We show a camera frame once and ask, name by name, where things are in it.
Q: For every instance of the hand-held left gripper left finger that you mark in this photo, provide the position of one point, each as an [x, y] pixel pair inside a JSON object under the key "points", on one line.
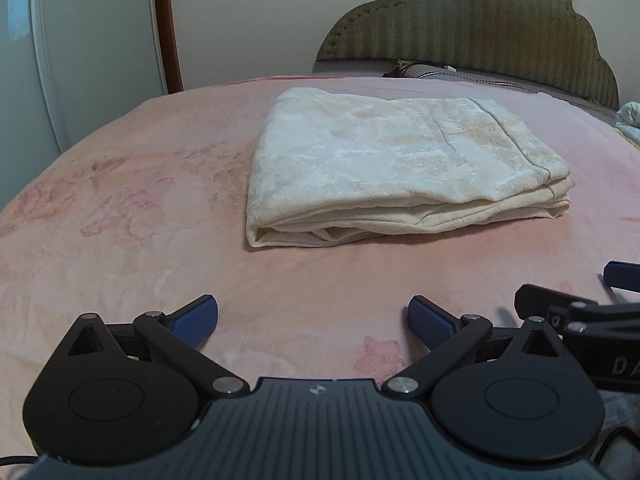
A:
{"points": [[195, 317]]}

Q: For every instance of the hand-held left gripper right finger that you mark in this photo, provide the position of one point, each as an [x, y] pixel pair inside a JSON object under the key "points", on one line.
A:
{"points": [[428, 321]]}

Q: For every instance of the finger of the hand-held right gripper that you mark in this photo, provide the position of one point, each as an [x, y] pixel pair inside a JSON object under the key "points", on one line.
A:
{"points": [[540, 300], [622, 276]]}

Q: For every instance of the cream pants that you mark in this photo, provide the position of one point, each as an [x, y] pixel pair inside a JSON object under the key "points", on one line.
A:
{"points": [[380, 150]]}

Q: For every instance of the pink floral blanket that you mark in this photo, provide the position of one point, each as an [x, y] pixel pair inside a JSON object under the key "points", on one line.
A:
{"points": [[125, 260]]}

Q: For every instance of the pale grey crumpled cloth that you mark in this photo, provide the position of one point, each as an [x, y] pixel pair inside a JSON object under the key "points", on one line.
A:
{"points": [[631, 115]]}

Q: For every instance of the dark patterned pillow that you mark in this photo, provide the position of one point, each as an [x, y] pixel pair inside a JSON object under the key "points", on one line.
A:
{"points": [[410, 69]]}

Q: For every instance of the olive padded headboard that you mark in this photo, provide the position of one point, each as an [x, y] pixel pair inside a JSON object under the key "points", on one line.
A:
{"points": [[500, 25]]}

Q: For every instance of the white wardrobe door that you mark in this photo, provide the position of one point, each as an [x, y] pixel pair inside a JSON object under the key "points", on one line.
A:
{"points": [[90, 60]]}

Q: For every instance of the brown wooden frame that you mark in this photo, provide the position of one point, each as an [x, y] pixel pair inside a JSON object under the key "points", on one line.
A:
{"points": [[167, 25]]}

